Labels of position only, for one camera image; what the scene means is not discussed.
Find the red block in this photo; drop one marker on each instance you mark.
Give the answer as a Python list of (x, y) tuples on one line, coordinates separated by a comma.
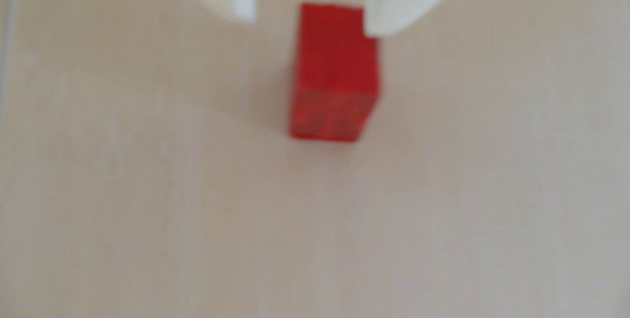
[(334, 72)]

